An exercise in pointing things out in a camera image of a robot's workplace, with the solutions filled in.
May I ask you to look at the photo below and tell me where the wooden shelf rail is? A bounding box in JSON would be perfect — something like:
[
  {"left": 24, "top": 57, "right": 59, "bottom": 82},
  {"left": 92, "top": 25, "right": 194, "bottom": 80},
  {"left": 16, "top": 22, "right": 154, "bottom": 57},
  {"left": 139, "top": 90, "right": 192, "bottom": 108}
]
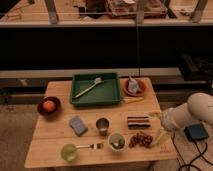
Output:
[{"left": 0, "top": 19, "right": 213, "bottom": 28}]

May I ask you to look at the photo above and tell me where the white bowl with greens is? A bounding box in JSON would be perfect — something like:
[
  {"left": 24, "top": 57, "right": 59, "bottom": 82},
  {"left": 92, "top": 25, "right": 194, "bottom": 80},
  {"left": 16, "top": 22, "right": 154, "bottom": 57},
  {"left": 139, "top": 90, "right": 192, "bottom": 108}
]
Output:
[{"left": 108, "top": 132, "right": 126, "bottom": 152}]

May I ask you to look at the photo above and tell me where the black pedal box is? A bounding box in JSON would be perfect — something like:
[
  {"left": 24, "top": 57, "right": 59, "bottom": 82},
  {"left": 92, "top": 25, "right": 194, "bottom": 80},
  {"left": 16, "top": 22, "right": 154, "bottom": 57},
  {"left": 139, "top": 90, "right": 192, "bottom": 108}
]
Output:
[{"left": 184, "top": 123, "right": 209, "bottom": 141}]

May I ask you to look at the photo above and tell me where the green plastic cup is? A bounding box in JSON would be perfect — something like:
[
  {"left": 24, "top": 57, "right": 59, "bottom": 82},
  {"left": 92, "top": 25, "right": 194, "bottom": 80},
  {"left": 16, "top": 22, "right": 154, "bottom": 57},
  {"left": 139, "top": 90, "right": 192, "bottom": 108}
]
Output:
[{"left": 61, "top": 144, "right": 77, "bottom": 163}]

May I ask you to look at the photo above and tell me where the orange plate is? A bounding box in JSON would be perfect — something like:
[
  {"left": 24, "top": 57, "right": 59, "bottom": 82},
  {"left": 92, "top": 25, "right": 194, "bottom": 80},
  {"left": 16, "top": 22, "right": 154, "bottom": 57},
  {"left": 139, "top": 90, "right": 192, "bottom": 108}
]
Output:
[{"left": 123, "top": 79, "right": 146, "bottom": 97}]

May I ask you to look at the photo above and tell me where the black cable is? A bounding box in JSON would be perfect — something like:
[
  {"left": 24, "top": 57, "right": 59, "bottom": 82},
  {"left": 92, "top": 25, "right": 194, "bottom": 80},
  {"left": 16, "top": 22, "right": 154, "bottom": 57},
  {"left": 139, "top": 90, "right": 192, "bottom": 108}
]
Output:
[{"left": 171, "top": 133, "right": 213, "bottom": 171}]

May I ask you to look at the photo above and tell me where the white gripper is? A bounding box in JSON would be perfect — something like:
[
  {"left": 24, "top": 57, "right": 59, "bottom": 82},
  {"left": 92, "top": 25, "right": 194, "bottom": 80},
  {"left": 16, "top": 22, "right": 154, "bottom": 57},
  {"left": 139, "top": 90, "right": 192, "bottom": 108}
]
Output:
[{"left": 149, "top": 111, "right": 176, "bottom": 146}]

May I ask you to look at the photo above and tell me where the metal fork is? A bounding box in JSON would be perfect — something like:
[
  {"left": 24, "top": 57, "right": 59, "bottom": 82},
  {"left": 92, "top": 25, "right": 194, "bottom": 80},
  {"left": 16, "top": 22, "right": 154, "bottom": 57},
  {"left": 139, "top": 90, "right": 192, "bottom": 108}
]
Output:
[{"left": 77, "top": 143, "right": 104, "bottom": 150}]

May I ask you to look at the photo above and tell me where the grey cloth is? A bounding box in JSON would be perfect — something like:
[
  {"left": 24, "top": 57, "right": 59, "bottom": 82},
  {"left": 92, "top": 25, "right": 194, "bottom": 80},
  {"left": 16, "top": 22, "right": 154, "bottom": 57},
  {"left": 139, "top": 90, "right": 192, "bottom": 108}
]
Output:
[{"left": 128, "top": 77, "right": 139, "bottom": 94}]

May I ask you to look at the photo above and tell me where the orange fruit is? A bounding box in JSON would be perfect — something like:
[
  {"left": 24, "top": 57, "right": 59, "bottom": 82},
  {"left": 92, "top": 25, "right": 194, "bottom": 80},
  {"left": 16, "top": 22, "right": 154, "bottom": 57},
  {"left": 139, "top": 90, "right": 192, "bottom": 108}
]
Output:
[{"left": 43, "top": 101, "right": 55, "bottom": 112}]

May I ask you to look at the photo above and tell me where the striped brown block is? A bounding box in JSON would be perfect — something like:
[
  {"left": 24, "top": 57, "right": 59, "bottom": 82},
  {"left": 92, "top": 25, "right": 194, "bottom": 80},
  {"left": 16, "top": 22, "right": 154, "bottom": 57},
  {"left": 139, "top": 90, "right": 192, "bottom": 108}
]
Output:
[{"left": 127, "top": 116, "right": 151, "bottom": 129}]

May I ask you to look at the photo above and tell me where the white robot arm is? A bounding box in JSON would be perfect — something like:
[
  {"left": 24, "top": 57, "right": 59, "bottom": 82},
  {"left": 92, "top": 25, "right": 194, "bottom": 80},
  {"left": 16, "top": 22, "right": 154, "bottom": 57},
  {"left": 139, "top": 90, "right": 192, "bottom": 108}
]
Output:
[{"left": 150, "top": 93, "right": 213, "bottom": 146}]

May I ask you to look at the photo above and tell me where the yellow banana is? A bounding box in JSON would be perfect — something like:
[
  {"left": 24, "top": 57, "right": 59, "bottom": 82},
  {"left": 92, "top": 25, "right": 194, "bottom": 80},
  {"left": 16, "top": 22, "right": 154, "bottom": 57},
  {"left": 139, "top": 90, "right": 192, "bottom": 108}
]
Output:
[{"left": 124, "top": 97, "right": 144, "bottom": 103}]

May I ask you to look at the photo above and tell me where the dark red bowl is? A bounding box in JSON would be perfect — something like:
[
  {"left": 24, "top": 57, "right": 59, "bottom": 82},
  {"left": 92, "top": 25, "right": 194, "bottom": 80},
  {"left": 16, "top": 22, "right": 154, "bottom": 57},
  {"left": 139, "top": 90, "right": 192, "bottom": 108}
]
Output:
[{"left": 37, "top": 96, "right": 61, "bottom": 117}]

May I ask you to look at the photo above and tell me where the green plastic tray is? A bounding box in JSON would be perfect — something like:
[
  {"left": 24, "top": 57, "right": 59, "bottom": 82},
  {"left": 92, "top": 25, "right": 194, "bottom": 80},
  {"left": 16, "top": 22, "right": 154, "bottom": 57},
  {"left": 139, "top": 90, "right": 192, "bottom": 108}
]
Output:
[{"left": 70, "top": 73, "right": 122, "bottom": 107}]

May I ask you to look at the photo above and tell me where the blue sponge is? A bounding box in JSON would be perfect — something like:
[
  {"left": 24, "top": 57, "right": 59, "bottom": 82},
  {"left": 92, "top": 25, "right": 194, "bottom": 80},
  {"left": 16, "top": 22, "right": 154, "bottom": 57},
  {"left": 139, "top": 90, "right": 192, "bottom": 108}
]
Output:
[{"left": 69, "top": 116, "right": 88, "bottom": 136}]

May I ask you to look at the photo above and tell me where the small metal cup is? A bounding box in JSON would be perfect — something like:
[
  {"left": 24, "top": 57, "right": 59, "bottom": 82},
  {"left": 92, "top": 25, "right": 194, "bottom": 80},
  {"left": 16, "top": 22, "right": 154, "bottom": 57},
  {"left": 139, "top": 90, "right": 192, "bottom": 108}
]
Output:
[{"left": 96, "top": 118, "right": 109, "bottom": 136}]

